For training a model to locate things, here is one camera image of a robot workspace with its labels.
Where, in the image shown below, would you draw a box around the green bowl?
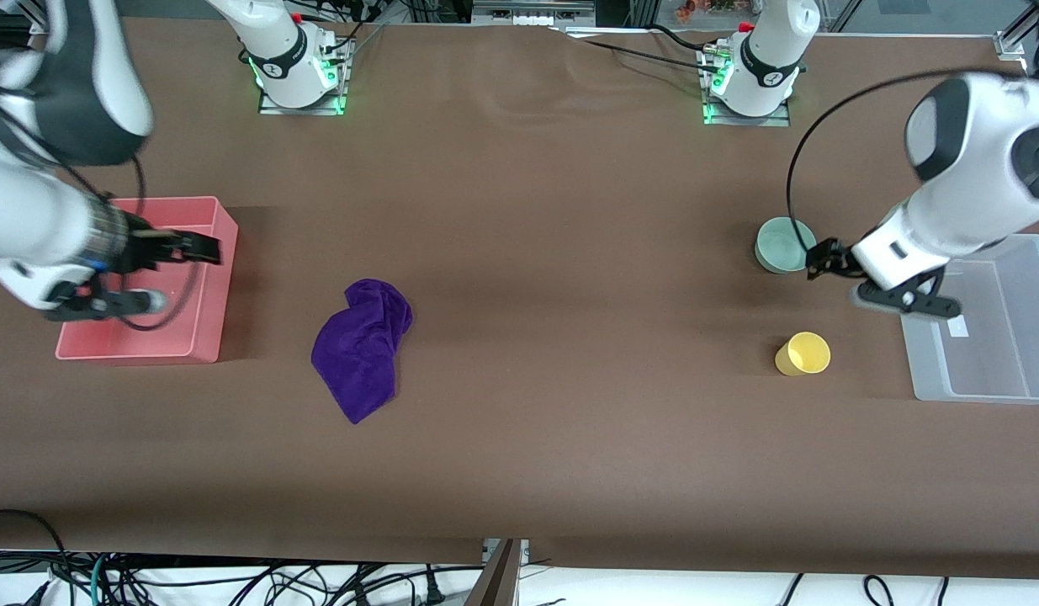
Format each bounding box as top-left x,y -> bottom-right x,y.
755,216 -> 819,275

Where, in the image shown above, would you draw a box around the purple cloth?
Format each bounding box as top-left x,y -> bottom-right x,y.
310,279 -> 414,425

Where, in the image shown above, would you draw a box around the yellow cup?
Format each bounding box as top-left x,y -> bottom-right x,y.
774,332 -> 832,377

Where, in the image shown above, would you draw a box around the pink plastic bin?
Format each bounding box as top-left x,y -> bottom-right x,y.
55,196 -> 240,364

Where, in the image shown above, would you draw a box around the clear plastic bin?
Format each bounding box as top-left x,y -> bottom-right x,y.
899,233 -> 1039,405

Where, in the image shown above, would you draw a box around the orange background objects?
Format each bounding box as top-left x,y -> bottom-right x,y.
674,0 -> 739,24

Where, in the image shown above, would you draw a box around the brown table beam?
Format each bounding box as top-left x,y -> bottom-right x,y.
464,539 -> 522,606

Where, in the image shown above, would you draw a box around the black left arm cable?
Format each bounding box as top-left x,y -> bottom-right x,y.
785,71 -> 1033,253

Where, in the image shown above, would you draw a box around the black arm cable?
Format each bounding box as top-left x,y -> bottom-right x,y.
785,71 -> 1033,253
65,151 -> 204,332

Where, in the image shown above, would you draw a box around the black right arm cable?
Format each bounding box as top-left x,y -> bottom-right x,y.
65,151 -> 204,332

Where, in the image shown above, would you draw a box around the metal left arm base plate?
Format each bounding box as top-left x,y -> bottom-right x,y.
701,44 -> 794,128

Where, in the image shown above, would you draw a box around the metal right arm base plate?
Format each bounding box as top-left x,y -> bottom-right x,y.
257,38 -> 350,117

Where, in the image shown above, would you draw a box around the black cable on table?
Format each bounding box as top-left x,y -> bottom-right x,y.
553,25 -> 718,72

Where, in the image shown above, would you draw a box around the black floor cable loop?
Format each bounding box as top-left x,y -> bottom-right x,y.
0,508 -> 71,606

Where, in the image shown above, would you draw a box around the silver aluminium rail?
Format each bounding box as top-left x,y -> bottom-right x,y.
472,0 -> 596,27

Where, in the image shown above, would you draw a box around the metal table bracket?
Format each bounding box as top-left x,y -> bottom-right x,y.
482,538 -> 531,567

